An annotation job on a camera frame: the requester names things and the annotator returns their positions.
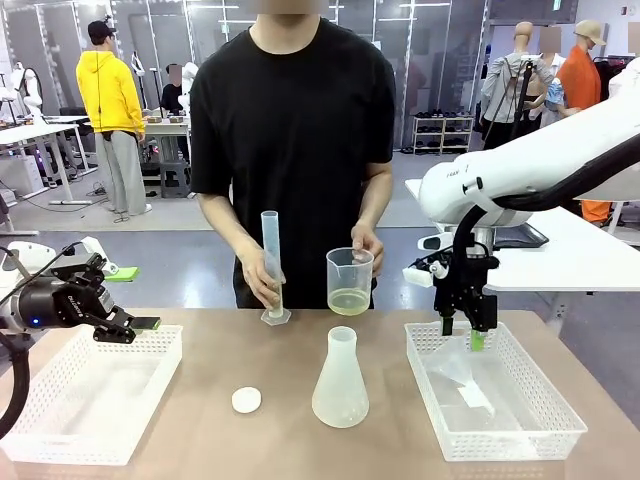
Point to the clear plastic beaker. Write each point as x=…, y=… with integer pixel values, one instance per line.
x=350, y=300

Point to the person left hand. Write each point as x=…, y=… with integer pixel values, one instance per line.
x=372, y=240

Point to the translucent plastic conical flask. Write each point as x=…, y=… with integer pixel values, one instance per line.
x=340, y=395

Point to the clear plastic graduated cylinder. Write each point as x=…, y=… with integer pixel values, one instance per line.
x=270, y=235

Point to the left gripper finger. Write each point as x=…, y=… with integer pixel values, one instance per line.
x=85, y=267
x=117, y=327

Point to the grey step stool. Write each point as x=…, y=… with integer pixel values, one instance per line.
x=175, y=177

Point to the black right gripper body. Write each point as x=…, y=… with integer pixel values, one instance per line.
x=460, y=285

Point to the person in white-blue shirt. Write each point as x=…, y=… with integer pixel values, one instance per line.
x=552, y=95

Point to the black flat tray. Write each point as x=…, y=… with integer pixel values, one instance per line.
x=525, y=237

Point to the man in yellow hoodie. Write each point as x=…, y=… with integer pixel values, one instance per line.
x=107, y=95

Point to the clear plastic funnel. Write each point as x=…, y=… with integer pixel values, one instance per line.
x=452, y=367

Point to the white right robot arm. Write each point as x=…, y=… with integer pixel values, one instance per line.
x=525, y=160

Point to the black camera tripod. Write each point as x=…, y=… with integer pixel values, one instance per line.
x=524, y=95

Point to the mannequin in grey shirt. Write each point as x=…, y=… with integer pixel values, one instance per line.
x=505, y=85

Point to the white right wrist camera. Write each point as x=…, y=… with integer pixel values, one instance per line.
x=417, y=276

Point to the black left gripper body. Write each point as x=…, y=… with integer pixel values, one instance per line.
x=60, y=305

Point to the round white cap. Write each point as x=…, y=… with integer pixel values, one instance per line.
x=246, y=400

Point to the mannequin in orange clothes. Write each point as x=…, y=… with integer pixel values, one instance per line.
x=580, y=80

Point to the person left forearm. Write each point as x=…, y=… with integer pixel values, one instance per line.
x=375, y=195

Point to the white perforated funnel basket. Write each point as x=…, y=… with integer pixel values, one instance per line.
x=525, y=420

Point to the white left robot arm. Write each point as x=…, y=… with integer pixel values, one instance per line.
x=30, y=255

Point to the white perforated empty basket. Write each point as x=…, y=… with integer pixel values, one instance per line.
x=100, y=395

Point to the white shoe rack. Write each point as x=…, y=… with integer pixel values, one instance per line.
x=442, y=132

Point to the white office desk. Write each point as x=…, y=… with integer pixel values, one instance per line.
x=35, y=132

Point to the person right hand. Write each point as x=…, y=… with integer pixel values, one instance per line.
x=252, y=275

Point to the seated person in black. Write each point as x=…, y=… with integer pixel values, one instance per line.
x=172, y=97

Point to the person in black t-shirt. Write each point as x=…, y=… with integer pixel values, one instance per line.
x=290, y=125

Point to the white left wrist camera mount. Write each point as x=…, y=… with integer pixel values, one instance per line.
x=92, y=245

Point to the white side table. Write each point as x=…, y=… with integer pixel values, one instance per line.
x=560, y=260

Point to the person right forearm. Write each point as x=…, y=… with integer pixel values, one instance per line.
x=225, y=220

